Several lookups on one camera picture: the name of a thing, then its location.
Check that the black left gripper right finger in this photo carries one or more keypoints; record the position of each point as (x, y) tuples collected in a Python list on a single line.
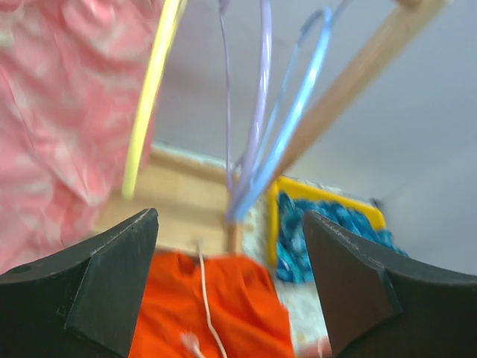
[(378, 303)]

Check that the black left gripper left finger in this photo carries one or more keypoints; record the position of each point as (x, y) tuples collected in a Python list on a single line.
[(83, 301)]

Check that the orange shorts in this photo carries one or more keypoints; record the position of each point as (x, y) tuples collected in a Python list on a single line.
[(234, 294)]

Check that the yellow hanger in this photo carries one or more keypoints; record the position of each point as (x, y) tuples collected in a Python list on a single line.
[(169, 21)]

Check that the blue patterned shorts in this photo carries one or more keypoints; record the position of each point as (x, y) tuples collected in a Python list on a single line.
[(293, 263)]

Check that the light blue hanger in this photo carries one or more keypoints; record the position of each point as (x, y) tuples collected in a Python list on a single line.
[(265, 168)]

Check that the lilac hanger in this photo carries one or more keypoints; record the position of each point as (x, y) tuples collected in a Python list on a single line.
[(247, 161)]

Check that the pink patterned shorts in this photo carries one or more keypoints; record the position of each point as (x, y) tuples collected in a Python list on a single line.
[(71, 76)]

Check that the yellow plastic bin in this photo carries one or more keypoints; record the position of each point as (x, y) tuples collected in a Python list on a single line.
[(301, 190)]

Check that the wooden clothes rack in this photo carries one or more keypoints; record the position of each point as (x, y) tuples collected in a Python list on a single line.
[(190, 196)]

